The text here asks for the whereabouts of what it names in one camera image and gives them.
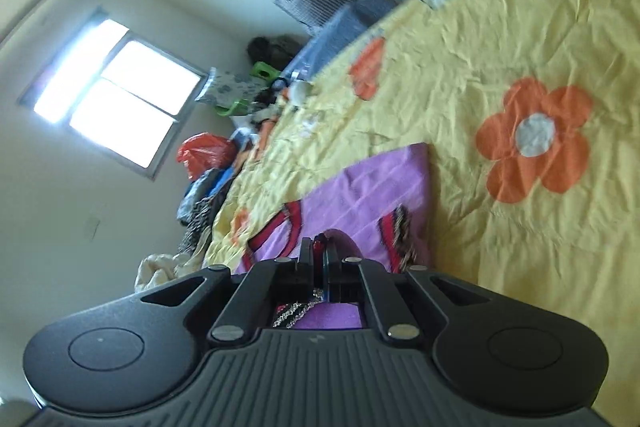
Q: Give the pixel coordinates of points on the orange plastic bag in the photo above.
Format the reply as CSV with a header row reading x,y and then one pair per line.
x,y
205,154

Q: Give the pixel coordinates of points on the white quilted jacket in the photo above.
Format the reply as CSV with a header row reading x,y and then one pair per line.
x,y
160,267

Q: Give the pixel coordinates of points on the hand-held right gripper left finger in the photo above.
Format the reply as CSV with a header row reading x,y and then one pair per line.
x,y
310,272

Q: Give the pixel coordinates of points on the blue quilted blanket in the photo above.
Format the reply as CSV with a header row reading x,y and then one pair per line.
x,y
340,32

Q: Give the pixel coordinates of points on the black white zigzag cloth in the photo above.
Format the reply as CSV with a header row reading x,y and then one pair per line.
x,y
197,222

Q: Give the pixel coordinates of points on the dark backpack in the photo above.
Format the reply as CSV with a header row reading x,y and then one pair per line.
x,y
272,49

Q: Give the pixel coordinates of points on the purple knit sweater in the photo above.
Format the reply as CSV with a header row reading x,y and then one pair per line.
x,y
365,187

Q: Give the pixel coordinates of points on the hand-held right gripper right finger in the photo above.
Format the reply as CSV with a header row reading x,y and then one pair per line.
x,y
334,277

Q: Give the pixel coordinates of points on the floral pillow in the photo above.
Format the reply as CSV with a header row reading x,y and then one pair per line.
x,y
225,84

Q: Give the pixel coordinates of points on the green plastic chair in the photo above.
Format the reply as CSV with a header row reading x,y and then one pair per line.
x,y
262,72

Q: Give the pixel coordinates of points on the window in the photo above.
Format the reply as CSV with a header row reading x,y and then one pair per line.
x,y
125,97

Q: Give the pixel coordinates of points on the white plush ball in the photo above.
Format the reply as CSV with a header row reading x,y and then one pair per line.
x,y
301,91

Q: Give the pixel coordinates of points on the yellow floral quilt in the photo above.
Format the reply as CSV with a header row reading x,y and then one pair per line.
x,y
500,32

